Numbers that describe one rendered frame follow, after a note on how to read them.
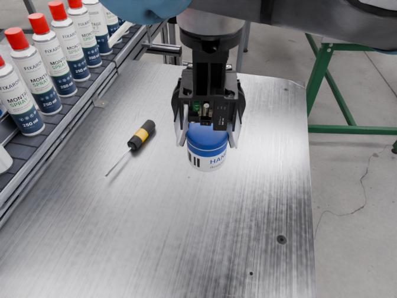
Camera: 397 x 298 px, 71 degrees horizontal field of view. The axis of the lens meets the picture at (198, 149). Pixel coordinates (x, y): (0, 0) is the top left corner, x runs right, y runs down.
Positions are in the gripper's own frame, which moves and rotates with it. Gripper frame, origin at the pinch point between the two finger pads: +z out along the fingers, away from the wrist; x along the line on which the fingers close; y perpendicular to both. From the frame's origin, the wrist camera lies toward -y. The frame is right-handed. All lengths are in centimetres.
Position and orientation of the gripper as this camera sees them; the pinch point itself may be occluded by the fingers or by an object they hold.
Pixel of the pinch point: (207, 138)
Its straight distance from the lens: 47.2
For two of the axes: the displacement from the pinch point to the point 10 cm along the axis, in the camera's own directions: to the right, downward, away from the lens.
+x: 10.0, 0.3, -0.3
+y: -0.5, 7.3, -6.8
